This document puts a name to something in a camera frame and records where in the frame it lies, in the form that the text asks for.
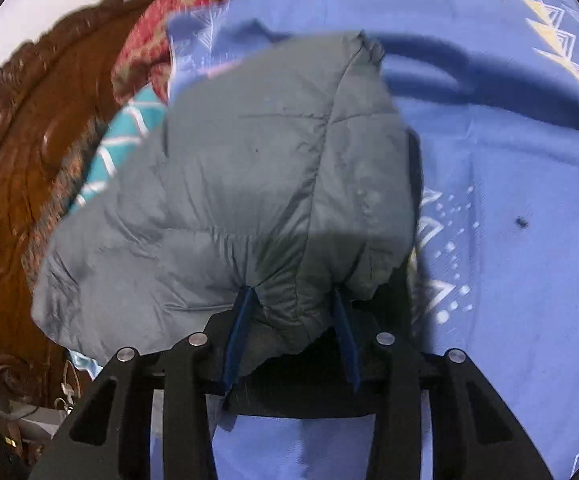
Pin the grey puffer jacket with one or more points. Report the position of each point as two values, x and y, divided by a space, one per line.
244 160

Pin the carved wooden headboard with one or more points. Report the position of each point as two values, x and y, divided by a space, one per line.
19 160

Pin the blue patterned bedsheet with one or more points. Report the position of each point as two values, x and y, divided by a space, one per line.
494 160

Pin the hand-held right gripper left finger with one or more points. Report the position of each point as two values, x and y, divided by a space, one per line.
238 332

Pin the red patterned quilt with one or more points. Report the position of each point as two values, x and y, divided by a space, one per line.
169 10

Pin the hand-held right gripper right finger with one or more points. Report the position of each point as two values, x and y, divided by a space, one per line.
347 342

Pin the teal zigzag cloth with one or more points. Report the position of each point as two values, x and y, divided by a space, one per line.
124 130

